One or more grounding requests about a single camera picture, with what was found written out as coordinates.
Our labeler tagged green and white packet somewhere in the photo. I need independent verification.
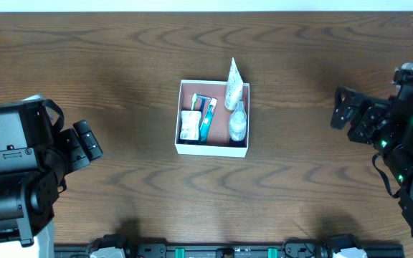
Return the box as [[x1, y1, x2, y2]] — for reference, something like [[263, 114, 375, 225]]
[[179, 110, 201, 141]]

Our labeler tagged clear spray bottle dark liquid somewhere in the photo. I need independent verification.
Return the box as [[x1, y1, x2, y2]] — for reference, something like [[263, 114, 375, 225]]
[[229, 100, 247, 148]]

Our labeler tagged white cream tube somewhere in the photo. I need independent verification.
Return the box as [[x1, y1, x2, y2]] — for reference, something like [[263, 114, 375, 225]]
[[224, 58, 244, 112]]

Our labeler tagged teal toothpaste tube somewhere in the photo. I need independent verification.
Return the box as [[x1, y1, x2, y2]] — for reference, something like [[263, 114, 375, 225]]
[[199, 98, 217, 144]]

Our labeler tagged blue disposable razor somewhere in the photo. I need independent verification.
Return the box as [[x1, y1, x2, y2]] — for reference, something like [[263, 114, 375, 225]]
[[197, 95, 211, 113]]

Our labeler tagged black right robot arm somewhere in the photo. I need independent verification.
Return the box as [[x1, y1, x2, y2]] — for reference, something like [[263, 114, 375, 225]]
[[331, 63, 413, 237]]

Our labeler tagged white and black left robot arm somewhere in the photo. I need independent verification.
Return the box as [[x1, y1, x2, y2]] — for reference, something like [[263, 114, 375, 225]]
[[0, 96, 103, 257]]

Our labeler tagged white box with red interior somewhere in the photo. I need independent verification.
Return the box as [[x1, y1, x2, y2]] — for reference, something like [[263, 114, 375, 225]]
[[174, 80, 249, 158]]

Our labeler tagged green and white toothbrush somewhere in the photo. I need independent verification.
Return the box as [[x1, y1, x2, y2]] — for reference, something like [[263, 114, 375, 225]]
[[191, 93, 198, 111]]

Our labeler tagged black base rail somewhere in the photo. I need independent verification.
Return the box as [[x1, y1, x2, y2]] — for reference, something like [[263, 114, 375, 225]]
[[54, 234, 405, 258]]

